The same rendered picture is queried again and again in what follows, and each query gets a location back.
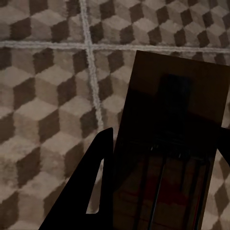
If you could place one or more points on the mousetrap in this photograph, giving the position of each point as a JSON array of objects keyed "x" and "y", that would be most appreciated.
[{"x": 167, "y": 142}]

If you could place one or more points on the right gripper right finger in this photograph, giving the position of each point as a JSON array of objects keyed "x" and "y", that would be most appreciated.
[{"x": 224, "y": 143}]

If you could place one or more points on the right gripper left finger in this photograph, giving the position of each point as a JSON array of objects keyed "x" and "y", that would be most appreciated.
[{"x": 69, "y": 210}]

